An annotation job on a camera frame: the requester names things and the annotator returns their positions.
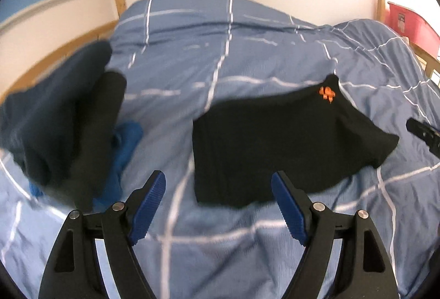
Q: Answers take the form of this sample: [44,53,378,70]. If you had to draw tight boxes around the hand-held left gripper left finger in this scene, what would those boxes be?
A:
[38,170,167,299]

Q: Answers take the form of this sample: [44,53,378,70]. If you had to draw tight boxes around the blue cloth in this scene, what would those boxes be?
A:
[28,120,144,210]

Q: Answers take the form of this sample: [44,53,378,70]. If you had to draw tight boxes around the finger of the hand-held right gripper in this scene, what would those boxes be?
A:
[406,118,440,158]

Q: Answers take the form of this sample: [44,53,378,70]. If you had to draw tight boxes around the dark clothes pile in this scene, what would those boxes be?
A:
[0,41,127,208]

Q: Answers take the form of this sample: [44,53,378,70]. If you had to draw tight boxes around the blue checked blanket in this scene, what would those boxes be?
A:
[0,0,438,299]

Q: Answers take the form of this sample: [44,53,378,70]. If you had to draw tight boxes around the red plastic box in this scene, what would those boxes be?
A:
[387,1,440,58]

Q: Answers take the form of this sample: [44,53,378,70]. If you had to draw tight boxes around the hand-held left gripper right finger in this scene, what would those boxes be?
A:
[271,171,402,299]

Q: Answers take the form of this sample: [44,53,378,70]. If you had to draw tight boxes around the black pants with orange print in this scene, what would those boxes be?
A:
[192,74,400,207]

